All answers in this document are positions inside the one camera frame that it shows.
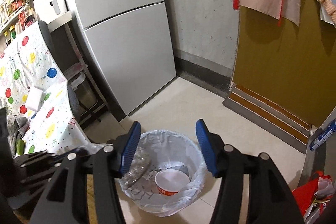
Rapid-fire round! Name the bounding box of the grey knitted cloth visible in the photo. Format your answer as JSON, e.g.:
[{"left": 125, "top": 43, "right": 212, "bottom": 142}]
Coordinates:
[{"left": 7, "top": 116, "right": 29, "bottom": 156}]

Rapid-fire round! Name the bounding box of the white foam sponge block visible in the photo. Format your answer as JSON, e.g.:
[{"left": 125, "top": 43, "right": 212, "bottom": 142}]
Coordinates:
[{"left": 25, "top": 87, "right": 43, "bottom": 112}]

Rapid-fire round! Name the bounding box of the white instant noodle bowl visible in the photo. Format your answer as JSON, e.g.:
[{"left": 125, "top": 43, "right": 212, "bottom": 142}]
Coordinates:
[{"left": 154, "top": 169, "right": 190, "bottom": 196}]

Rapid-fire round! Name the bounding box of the clear plastic packaging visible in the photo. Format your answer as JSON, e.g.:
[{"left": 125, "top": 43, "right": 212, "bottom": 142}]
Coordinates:
[{"left": 120, "top": 147, "right": 151, "bottom": 189}]

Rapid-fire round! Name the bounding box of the trash bin with white bag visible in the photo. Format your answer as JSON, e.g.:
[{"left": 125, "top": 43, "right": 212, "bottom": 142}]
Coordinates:
[{"left": 118, "top": 130, "right": 207, "bottom": 217}]

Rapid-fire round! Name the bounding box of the green cucumber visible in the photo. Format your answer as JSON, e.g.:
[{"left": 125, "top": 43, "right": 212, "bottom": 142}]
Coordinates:
[{"left": 16, "top": 139, "right": 26, "bottom": 155}]

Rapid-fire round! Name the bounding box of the red plastic bag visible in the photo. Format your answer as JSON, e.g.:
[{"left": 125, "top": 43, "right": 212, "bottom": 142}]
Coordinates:
[{"left": 292, "top": 170, "right": 335, "bottom": 223}]

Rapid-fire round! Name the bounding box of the grey office chair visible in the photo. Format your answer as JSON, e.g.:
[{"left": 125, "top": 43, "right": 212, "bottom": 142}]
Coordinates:
[{"left": 38, "top": 20, "right": 80, "bottom": 121}]

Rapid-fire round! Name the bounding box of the blue white spray can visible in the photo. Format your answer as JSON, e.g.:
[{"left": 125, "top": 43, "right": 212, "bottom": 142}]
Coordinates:
[{"left": 309, "top": 119, "right": 336, "bottom": 151}]

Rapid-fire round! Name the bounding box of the balloon print plastic cover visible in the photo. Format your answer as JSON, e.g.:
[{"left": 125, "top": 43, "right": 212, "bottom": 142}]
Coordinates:
[{"left": 1, "top": 21, "right": 89, "bottom": 154}]

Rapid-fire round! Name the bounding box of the yellow wooden door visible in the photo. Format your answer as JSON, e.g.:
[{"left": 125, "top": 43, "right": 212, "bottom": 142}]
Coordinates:
[{"left": 233, "top": 0, "right": 335, "bottom": 127}]

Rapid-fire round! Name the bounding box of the dark soy sauce bottle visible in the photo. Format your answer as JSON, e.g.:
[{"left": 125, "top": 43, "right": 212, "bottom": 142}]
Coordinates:
[{"left": 4, "top": 31, "right": 11, "bottom": 46}]

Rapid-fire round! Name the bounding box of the yellow cap sauce bottle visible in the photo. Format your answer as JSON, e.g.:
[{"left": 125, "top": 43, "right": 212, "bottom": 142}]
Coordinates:
[{"left": 9, "top": 25, "right": 16, "bottom": 40}]

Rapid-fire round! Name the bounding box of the silver refrigerator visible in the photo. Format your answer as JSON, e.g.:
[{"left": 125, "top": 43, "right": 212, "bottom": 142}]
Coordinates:
[{"left": 66, "top": 0, "right": 176, "bottom": 114}]

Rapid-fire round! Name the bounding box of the metal wall shelf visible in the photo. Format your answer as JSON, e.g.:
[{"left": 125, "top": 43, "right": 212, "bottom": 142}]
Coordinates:
[{"left": 0, "top": 3, "right": 28, "bottom": 35}]

